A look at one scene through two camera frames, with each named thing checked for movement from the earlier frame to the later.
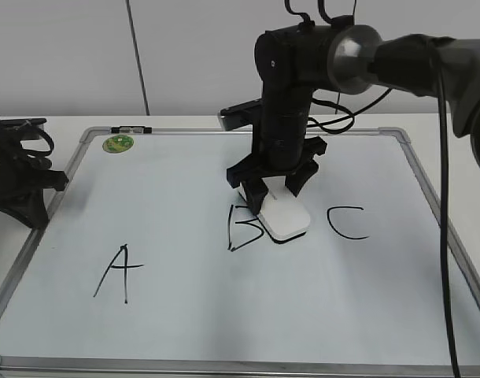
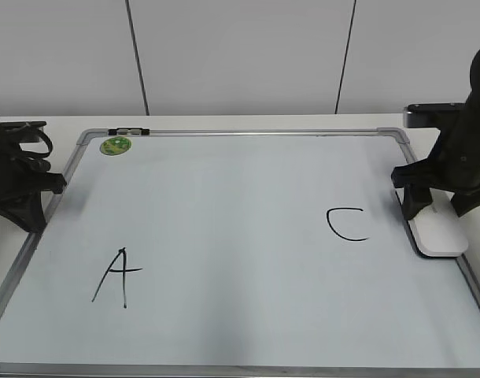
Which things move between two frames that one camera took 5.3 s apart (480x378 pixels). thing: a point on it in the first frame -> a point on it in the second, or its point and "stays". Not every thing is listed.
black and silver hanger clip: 131,129 stays
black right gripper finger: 295,180 -> 466,201
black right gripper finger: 255,190 -> 415,198
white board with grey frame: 152,267 stays
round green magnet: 117,143 stays
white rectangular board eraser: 283,216 -> 437,228
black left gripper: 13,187 stays
